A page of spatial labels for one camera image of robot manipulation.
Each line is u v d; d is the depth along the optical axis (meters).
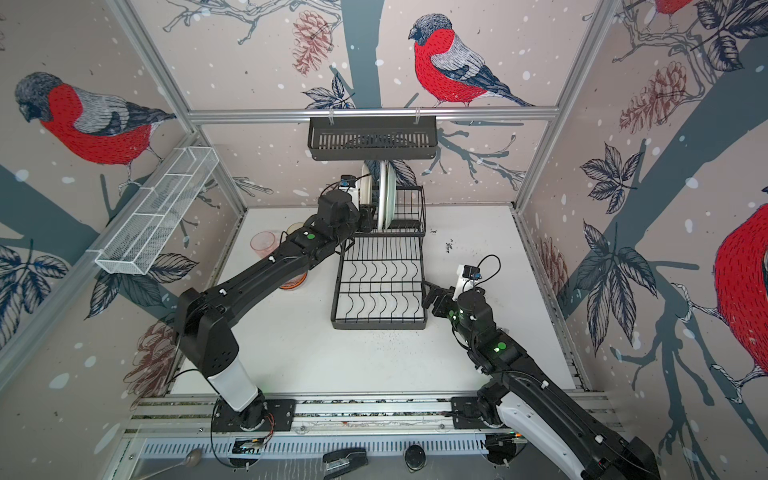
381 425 0.73
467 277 0.67
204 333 0.43
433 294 0.70
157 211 0.78
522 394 0.51
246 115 0.92
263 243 1.06
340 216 0.63
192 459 0.67
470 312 0.56
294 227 1.04
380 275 0.99
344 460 0.66
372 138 1.07
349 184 0.70
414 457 0.60
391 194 0.78
